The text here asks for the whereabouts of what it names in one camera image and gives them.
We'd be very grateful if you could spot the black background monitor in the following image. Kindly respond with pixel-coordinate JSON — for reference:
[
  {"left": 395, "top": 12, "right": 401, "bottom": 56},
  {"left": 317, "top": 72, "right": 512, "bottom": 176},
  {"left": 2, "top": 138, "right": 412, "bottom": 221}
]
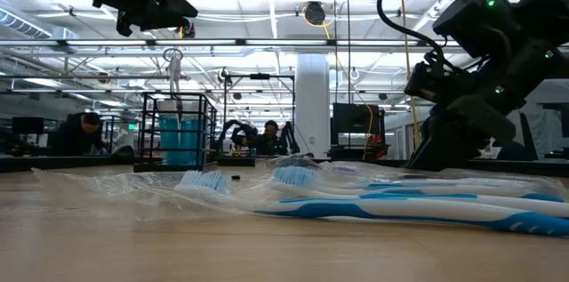
[{"left": 10, "top": 116, "right": 46, "bottom": 136}]

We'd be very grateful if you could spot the black hanging cable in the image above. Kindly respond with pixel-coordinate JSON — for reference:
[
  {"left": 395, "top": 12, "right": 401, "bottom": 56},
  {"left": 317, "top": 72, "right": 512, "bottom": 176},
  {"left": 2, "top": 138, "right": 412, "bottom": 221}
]
[
  {"left": 332, "top": 0, "right": 339, "bottom": 105},
  {"left": 345, "top": 0, "right": 352, "bottom": 105}
]

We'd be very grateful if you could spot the teal mouthwash bottle white cap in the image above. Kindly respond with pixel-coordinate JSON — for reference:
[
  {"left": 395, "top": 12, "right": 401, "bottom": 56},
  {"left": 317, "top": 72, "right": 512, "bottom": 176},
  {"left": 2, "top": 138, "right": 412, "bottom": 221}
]
[
  {"left": 179, "top": 101, "right": 200, "bottom": 165},
  {"left": 197, "top": 115, "right": 207, "bottom": 165},
  {"left": 157, "top": 100, "right": 180, "bottom": 165}
]

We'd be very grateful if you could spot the bending person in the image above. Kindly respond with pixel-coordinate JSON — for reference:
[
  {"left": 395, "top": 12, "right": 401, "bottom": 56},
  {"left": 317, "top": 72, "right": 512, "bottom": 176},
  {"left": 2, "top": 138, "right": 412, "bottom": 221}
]
[{"left": 46, "top": 111, "right": 110, "bottom": 157}]

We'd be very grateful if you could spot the white column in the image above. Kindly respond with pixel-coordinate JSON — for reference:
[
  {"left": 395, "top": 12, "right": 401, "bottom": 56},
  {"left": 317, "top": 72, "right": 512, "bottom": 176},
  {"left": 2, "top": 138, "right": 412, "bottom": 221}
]
[{"left": 294, "top": 52, "right": 332, "bottom": 159}]

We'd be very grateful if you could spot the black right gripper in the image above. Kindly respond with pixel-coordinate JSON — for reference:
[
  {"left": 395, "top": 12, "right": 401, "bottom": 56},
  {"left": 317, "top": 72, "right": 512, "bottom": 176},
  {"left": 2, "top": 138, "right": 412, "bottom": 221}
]
[{"left": 405, "top": 80, "right": 517, "bottom": 172}]

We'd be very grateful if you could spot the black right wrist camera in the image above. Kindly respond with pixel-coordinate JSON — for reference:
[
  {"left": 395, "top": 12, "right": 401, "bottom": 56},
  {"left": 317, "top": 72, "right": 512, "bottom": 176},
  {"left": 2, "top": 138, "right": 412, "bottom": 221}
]
[{"left": 403, "top": 60, "right": 477, "bottom": 106}]

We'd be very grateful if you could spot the clear plastic toothbrush wrapper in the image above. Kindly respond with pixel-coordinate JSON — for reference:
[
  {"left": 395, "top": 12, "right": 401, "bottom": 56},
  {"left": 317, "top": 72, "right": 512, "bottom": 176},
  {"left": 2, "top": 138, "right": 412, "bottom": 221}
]
[
  {"left": 255, "top": 156, "right": 568, "bottom": 197},
  {"left": 31, "top": 165, "right": 268, "bottom": 217}
]

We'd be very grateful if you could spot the black wire caddy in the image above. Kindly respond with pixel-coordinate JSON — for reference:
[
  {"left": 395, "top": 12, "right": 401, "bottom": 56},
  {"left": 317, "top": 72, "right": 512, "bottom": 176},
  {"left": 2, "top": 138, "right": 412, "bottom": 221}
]
[{"left": 132, "top": 91, "right": 219, "bottom": 173}]

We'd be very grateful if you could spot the blue white toothbrush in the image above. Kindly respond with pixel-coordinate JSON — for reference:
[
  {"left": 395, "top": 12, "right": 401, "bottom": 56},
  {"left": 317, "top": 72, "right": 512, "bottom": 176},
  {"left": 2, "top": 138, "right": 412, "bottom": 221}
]
[
  {"left": 269, "top": 165, "right": 569, "bottom": 220},
  {"left": 328, "top": 176, "right": 550, "bottom": 190},
  {"left": 173, "top": 169, "right": 569, "bottom": 237},
  {"left": 310, "top": 186, "right": 565, "bottom": 204}
]

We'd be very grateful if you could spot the yellow hanging cable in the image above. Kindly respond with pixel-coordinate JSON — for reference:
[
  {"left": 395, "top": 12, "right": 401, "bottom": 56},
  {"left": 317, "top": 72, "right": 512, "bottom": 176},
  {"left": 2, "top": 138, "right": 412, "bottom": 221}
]
[{"left": 397, "top": 0, "right": 422, "bottom": 152}]

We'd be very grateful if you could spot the black ceiling cord reel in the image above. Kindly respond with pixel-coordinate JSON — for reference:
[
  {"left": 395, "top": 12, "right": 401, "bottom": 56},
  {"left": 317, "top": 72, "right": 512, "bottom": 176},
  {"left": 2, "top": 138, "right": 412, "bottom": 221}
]
[
  {"left": 177, "top": 17, "right": 197, "bottom": 39},
  {"left": 303, "top": 0, "right": 328, "bottom": 28}
]

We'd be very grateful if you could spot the black background cabinet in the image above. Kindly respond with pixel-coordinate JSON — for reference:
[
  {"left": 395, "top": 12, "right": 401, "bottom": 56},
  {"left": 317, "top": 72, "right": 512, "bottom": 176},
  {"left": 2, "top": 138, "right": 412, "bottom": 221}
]
[{"left": 330, "top": 100, "right": 386, "bottom": 162}]

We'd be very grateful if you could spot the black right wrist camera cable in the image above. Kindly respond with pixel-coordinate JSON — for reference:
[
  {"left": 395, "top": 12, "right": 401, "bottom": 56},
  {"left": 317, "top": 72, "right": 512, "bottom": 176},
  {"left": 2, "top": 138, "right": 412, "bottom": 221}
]
[{"left": 376, "top": 0, "right": 461, "bottom": 72}]

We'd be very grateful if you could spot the black background station frame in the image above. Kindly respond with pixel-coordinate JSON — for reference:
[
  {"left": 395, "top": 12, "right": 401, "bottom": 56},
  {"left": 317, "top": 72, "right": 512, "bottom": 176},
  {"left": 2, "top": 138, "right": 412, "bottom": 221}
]
[{"left": 221, "top": 71, "right": 297, "bottom": 158}]

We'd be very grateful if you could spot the seated person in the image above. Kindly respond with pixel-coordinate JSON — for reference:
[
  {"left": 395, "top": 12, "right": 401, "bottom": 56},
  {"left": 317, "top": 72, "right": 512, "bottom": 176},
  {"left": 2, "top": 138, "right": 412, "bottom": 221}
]
[{"left": 248, "top": 119, "right": 285, "bottom": 157}]

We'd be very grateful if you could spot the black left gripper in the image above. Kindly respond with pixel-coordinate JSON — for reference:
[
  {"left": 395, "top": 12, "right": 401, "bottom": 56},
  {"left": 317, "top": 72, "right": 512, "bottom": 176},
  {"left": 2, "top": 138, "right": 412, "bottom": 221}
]
[{"left": 91, "top": 0, "right": 199, "bottom": 38}]

